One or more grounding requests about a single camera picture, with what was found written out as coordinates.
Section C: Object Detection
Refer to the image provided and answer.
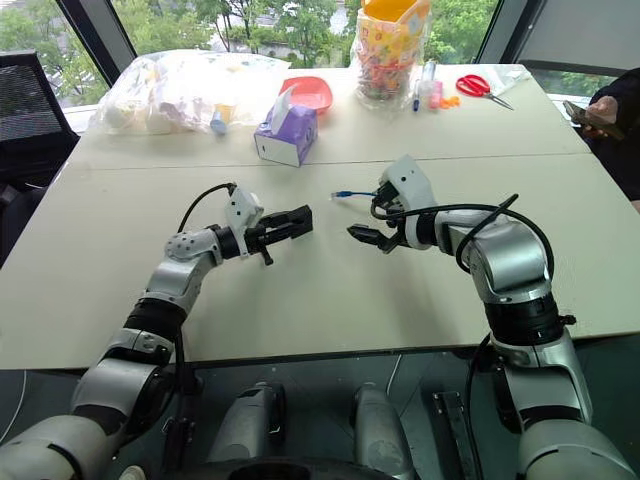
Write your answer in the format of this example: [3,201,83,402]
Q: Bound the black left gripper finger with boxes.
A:
[259,204,315,234]
[261,223,304,248]

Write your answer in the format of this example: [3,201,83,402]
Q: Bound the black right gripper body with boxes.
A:
[382,199,410,252]

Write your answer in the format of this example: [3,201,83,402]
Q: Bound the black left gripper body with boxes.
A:
[242,219,276,267]

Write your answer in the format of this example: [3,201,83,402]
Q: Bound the dark smartphone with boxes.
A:
[561,99,627,143]

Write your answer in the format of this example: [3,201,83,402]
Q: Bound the purple tissue box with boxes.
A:
[252,84,320,168]

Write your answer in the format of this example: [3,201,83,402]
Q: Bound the person's bare hand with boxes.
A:
[581,94,623,139]

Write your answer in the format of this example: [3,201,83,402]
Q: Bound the red plastic bowl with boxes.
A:
[278,75,335,115]

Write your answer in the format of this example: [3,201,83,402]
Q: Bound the bag of colourful paper cups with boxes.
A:
[351,0,434,115]

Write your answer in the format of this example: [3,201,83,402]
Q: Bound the clear plastic bag with items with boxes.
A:
[88,49,292,137]

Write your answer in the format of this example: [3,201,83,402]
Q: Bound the clear plastic sheet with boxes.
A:
[477,63,532,99]

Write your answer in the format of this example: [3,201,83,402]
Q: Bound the grey rounded robot leg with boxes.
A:
[351,382,417,480]
[206,381,288,466]

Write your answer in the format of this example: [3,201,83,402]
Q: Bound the person in dark clothing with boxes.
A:
[587,66,640,202]

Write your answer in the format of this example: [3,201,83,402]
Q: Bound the black rounded robot housing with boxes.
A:
[227,453,374,480]

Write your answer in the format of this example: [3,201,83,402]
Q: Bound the black mesh office chair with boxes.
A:
[0,49,82,266]

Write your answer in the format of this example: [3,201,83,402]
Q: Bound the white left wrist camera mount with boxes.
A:
[223,187,265,259]

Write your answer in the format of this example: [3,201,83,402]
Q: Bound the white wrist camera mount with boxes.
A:
[223,187,265,259]
[378,154,437,251]

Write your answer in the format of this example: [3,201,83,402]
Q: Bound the blue Ethernet cable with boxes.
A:
[330,189,380,202]

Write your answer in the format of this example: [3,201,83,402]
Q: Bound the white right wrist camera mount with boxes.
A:
[378,154,437,251]

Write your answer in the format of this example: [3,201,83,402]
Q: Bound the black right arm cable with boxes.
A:
[369,193,556,282]

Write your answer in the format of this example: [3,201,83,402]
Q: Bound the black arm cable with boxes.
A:
[176,182,238,235]
[369,193,556,282]

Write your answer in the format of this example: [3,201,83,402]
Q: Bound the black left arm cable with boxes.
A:
[176,182,238,235]

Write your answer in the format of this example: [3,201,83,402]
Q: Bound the red handled scissors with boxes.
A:
[455,74,516,111]

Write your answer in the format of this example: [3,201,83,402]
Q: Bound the black window frame beam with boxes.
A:
[53,0,139,92]
[473,0,529,65]

